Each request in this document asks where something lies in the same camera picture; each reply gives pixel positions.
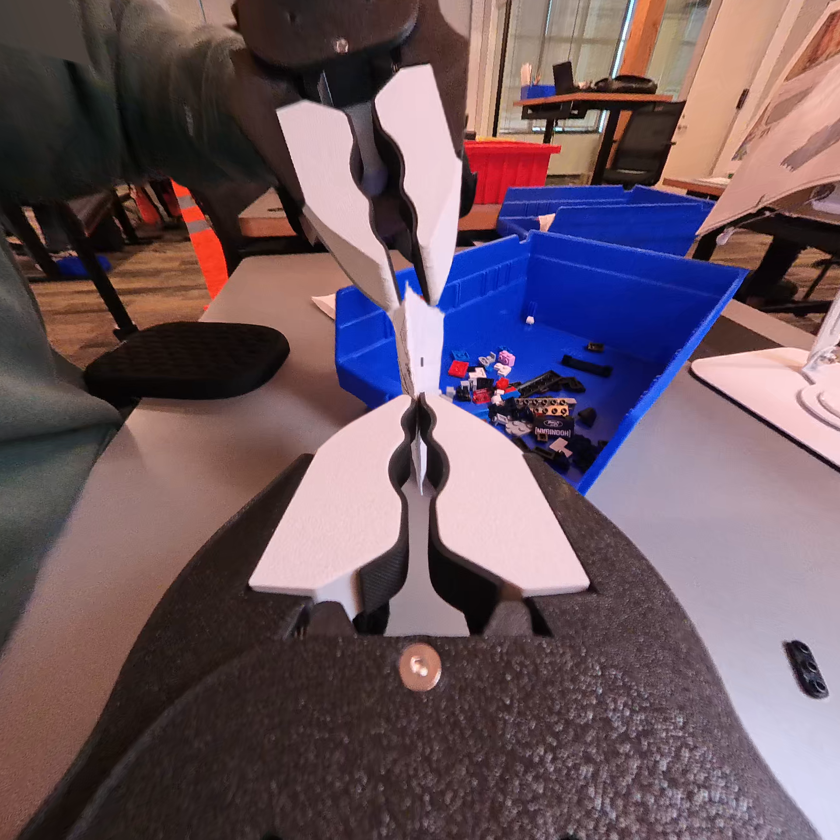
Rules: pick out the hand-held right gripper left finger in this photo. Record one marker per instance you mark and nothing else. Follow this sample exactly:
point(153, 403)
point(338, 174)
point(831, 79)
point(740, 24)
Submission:
point(328, 525)

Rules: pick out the white book stand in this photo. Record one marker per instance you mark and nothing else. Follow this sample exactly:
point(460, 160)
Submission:
point(761, 381)

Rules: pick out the small numbered paper bag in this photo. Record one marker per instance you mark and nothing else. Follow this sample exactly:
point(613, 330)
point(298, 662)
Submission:
point(420, 341)

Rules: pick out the black standing desk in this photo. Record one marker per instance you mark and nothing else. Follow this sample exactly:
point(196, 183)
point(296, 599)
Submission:
point(591, 100)

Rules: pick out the black rough rounded object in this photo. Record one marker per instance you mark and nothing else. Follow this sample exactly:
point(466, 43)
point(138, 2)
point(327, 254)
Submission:
point(184, 361)

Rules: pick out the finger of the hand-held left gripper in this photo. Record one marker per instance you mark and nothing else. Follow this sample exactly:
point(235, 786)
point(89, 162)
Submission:
point(328, 171)
point(433, 145)

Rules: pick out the small black lego beam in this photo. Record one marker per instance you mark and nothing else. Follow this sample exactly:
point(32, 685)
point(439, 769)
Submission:
point(806, 668)

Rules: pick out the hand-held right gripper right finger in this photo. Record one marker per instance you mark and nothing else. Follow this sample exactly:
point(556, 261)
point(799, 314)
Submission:
point(512, 525)

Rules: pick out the lego pieces pile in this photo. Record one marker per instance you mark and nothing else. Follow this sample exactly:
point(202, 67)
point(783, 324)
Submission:
point(545, 420)

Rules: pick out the black office chair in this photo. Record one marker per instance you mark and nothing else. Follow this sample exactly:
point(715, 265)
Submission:
point(643, 145)

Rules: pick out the blue plastic bin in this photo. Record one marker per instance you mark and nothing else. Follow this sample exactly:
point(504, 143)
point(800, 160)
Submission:
point(617, 210)
point(630, 282)

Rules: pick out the lego instruction booklet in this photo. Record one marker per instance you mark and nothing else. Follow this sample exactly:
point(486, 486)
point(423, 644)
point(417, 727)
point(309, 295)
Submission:
point(788, 131)

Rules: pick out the red bin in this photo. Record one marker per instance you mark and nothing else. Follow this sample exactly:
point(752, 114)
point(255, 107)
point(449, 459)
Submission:
point(512, 171)

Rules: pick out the orange object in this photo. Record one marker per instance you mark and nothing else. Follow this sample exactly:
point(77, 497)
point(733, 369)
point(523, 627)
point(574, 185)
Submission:
point(204, 250)

